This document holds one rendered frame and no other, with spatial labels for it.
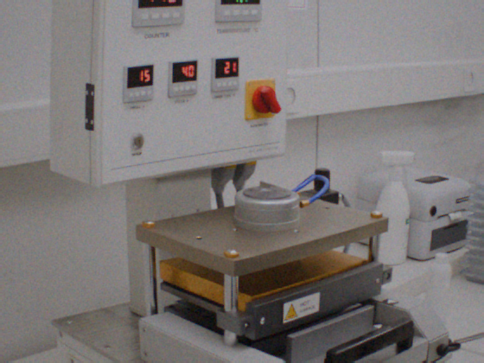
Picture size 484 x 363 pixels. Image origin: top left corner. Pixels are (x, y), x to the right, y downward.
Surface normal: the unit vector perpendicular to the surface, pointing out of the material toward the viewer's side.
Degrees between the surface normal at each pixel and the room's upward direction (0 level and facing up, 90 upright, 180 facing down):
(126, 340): 0
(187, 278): 90
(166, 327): 0
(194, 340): 0
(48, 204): 90
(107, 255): 90
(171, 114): 90
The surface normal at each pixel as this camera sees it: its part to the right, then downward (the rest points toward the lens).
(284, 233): 0.02, -0.98
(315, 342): 0.68, 0.17
